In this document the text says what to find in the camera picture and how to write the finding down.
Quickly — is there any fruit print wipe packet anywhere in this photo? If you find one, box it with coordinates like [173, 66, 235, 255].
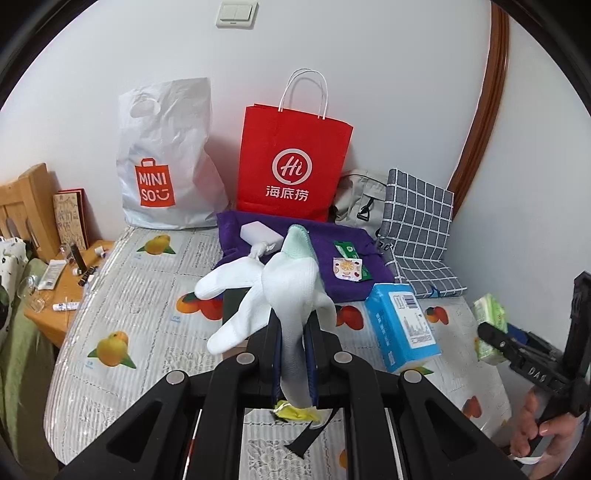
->
[332, 257, 363, 280]

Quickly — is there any purple towel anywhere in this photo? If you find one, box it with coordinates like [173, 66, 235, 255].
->
[213, 210, 395, 305]

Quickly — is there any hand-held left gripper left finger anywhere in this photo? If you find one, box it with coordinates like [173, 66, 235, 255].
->
[58, 318, 284, 480]

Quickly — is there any wooden nightstand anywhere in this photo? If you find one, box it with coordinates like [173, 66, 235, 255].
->
[24, 240, 116, 347]

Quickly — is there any brown wooden door frame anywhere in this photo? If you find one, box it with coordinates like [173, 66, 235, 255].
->
[445, 18, 510, 204]

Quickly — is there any green label packet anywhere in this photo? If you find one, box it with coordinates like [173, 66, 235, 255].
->
[333, 240, 372, 281]

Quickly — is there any white plastic shopping bag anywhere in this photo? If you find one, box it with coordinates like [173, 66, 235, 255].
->
[116, 78, 230, 230]

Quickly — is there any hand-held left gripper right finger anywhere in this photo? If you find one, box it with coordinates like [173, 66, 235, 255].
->
[302, 318, 529, 480]

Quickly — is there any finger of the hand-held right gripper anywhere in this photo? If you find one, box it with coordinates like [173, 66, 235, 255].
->
[478, 322, 520, 365]
[507, 325, 561, 358]

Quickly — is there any red paper bag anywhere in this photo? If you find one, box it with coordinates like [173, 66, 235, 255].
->
[236, 68, 355, 223]

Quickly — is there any dark brown box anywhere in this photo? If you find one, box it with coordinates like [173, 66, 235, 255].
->
[222, 286, 250, 328]

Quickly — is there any blue tissue box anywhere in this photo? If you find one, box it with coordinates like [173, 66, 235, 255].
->
[365, 282, 443, 374]

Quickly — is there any person's right hand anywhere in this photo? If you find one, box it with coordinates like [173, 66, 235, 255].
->
[510, 387, 591, 467]

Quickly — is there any dark bottle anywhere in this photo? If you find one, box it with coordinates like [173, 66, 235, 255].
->
[69, 244, 88, 278]

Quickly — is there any yellow pouch with black straps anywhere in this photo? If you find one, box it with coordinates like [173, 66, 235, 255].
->
[272, 401, 340, 460]

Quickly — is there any white light switch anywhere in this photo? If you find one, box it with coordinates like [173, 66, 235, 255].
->
[216, 0, 259, 28]

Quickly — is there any white sponge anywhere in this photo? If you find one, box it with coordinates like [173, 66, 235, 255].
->
[240, 220, 284, 254]

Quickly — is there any grey canvas bag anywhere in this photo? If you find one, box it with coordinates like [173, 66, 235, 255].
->
[332, 169, 389, 232]

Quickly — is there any clear glass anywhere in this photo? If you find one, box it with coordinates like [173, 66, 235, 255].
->
[18, 274, 47, 310]

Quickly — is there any green tissue pack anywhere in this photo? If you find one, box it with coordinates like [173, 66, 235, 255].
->
[472, 294, 509, 365]

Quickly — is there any wooden headboard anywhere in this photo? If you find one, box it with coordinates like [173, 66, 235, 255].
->
[0, 162, 61, 264]

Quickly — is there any grey checked cloth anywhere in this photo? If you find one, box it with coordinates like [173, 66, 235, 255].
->
[376, 168, 468, 297]

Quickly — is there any green bed sheet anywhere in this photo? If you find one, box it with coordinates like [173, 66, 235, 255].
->
[0, 258, 61, 480]

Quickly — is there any patterned book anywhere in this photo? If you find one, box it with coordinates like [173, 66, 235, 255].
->
[52, 188, 90, 252]

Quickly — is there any fruit print tablecloth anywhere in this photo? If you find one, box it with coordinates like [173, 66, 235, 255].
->
[44, 226, 513, 480]

